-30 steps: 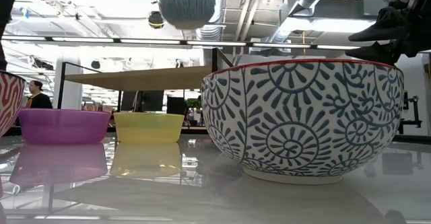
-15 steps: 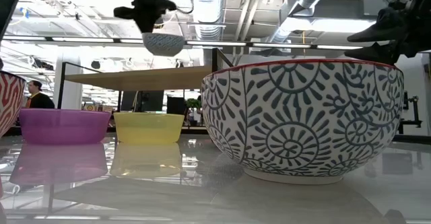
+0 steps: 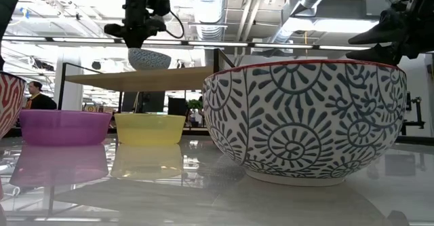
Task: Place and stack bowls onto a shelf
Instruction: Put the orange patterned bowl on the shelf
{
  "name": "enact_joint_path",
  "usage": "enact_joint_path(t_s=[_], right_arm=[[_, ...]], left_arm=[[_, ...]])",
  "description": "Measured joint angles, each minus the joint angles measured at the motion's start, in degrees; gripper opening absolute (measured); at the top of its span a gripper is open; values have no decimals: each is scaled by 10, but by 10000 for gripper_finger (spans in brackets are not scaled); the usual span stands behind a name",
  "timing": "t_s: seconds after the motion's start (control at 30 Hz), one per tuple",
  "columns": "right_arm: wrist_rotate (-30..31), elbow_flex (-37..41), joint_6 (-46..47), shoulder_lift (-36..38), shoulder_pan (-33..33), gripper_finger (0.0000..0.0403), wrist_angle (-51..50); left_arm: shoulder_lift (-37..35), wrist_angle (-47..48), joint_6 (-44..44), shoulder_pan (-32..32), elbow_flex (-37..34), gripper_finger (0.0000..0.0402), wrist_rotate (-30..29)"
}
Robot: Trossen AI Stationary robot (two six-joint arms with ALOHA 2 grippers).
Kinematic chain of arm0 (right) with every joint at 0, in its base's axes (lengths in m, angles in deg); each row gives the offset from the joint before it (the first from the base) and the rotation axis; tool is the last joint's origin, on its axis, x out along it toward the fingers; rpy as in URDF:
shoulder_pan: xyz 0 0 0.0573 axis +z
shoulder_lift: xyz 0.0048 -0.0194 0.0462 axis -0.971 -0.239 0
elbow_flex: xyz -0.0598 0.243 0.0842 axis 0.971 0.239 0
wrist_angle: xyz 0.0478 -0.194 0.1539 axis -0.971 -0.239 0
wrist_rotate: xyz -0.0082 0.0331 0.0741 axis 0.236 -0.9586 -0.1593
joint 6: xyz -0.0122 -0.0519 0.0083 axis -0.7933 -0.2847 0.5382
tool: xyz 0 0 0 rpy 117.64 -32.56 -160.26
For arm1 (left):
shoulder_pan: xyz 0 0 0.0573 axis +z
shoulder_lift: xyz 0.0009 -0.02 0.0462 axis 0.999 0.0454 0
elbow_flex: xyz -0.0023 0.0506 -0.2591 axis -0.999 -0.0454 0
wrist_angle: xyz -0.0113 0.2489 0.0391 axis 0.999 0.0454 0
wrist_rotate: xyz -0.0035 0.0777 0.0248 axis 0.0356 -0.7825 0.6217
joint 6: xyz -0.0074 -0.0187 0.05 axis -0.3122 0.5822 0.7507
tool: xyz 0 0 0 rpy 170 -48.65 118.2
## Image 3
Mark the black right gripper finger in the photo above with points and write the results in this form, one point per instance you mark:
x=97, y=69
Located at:
x=379, y=53
x=386, y=31

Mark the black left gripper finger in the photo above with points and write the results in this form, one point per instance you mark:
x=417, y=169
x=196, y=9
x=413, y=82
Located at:
x=136, y=42
x=116, y=31

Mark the blue-dotted bowl orange interior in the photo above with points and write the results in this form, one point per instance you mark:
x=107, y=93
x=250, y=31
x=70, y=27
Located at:
x=149, y=59

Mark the yellow plastic bowl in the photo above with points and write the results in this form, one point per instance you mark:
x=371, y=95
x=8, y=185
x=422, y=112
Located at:
x=149, y=129

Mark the blue-patterned bowl red interior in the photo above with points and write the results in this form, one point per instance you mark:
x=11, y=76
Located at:
x=305, y=124

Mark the purple plastic bowl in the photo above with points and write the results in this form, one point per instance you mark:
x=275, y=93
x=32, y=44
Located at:
x=64, y=127

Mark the grey patterned bowl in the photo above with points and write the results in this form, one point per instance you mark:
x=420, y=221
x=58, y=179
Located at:
x=10, y=104

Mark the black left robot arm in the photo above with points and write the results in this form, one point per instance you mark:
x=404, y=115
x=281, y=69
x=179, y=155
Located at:
x=10, y=2

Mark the black background monitor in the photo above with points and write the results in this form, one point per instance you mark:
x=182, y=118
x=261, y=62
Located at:
x=177, y=106

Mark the small background plant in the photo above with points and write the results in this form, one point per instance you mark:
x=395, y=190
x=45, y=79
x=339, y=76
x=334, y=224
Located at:
x=194, y=105

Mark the person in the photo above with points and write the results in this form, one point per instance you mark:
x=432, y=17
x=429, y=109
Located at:
x=39, y=100

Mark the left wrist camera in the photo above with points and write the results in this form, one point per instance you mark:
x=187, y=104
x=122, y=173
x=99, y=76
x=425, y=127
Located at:
x=160, y=2

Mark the wooden shelf black metal frame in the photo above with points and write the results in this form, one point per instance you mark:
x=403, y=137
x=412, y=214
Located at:
x=152, y=80

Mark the corrugated silver ventilation duct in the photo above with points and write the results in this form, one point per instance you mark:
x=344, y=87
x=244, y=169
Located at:
x=207, y=9

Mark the smooth silver ventilation duct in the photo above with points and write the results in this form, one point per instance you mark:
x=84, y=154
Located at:
x=305, y=2

